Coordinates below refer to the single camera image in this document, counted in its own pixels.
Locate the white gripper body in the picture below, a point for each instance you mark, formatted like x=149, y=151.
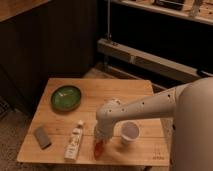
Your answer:
x=103, y=133

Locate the white tube bottle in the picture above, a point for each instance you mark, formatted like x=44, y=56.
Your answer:
x=73, y=146

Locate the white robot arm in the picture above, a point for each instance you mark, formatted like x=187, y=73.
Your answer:
x=191, y=107

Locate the wooden table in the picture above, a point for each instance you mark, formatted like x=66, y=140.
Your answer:
x=150, y=149

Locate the grey sponge block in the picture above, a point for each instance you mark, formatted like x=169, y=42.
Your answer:
x=42, y=137

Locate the wooden bench beam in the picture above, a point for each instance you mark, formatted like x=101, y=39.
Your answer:
x=148, y=61

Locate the metal pole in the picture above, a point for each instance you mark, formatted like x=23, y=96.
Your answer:
x=108, y=20

